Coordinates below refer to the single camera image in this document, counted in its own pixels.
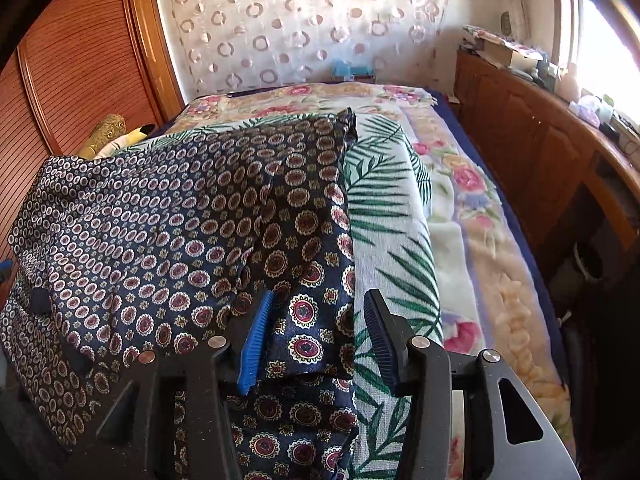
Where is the cardboard box with cloth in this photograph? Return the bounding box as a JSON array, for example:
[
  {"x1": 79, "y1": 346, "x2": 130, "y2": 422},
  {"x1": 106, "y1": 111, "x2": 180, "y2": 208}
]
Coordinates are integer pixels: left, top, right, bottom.
[{"x1": 461, "y1": 24, "x2": 542, "y2": 59}]

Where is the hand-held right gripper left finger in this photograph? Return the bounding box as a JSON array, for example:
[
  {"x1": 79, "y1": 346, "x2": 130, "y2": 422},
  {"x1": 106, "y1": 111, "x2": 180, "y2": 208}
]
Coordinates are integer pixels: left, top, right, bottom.
[{"x1": 70, "y1": 290, "x2": 277, "y2": 480}]

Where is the pink thermos bottle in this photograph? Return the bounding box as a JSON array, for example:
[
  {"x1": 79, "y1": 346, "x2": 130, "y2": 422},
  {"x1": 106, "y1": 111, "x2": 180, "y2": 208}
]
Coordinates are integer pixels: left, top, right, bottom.
[{"x1": 557, "y1": 62, "x2": 584, "y2": 104}]

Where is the palm leaf printed cloth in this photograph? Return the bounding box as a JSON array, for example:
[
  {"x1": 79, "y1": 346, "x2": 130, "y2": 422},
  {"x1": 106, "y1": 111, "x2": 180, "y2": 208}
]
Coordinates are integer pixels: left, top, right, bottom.
[{"x1": 125, "y1": 109, "x2": 452, "y2": 480}]

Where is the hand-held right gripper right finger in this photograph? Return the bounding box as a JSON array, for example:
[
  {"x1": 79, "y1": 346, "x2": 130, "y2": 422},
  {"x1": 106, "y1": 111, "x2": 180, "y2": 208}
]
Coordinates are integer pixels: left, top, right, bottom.
[{"x1": 363, "y1": 288, "x2": 582, "y2": 480}]

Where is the window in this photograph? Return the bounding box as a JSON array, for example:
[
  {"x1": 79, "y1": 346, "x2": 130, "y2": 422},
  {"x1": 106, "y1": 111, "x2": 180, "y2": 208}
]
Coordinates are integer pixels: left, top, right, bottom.
[{"x1": 549, "y1": 0, "x2": 640, "y2": 128}]

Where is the blue tissue pack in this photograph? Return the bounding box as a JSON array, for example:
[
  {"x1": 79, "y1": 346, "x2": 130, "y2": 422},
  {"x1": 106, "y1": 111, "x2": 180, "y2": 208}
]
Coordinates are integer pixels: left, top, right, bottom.
[{"x1": 330, "y1": 58, "x2": 374, "y2": 82}]

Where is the wooden side cabinet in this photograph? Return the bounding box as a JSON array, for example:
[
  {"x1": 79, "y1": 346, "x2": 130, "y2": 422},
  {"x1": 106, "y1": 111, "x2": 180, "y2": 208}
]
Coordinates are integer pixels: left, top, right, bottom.
[{"x1": 451, "y1": 44, "x2": 640, "y2": 283}]

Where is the floral blanket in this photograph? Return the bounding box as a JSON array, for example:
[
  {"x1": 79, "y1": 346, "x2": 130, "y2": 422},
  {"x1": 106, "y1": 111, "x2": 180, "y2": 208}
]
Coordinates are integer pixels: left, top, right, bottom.
[{"x1": 171, "y1": 82, "x2": 574, "y2": 480}]

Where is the navy circle-patterned garment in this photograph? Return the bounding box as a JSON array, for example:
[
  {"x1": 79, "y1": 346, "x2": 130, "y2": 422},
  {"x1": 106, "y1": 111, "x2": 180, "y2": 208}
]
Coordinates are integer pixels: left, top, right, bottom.
[{"x1": 0, "y1": 107, "x2": 362, "y2": 480}]

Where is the dark round bin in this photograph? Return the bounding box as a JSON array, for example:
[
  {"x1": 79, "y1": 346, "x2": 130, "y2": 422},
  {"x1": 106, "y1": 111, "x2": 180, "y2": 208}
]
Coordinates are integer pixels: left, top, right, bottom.
[{"x1": 572, "y1": 239, "x2": 607, "y2": 282}]

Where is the wooden slatted wardrobe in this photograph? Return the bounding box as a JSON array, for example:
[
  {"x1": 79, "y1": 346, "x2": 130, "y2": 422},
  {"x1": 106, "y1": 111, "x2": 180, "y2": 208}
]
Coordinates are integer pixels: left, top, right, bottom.
[{"x1": 0, "y1": 0, "x2": 187, "y2": 263}]

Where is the sheer circle-patterned curtain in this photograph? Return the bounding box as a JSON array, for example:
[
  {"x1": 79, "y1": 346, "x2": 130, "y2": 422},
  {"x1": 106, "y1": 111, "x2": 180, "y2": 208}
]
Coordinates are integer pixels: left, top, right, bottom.
[{"x1": 154, "y1": 0, "x2": 452, "y2": 99}]

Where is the pink tissue pack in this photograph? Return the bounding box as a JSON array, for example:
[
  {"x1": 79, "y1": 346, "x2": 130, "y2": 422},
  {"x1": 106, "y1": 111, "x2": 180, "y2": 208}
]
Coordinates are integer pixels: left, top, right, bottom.
[{"x1": 569, "y1": 99, "x2": 601, "y2": 127}]

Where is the golden brown cushion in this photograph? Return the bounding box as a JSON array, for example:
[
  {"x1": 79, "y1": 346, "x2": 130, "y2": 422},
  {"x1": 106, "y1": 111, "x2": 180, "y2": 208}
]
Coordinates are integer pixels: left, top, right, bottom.
[{"x1": 77, "y1": 113, "x2": 129, "y2": 159}]

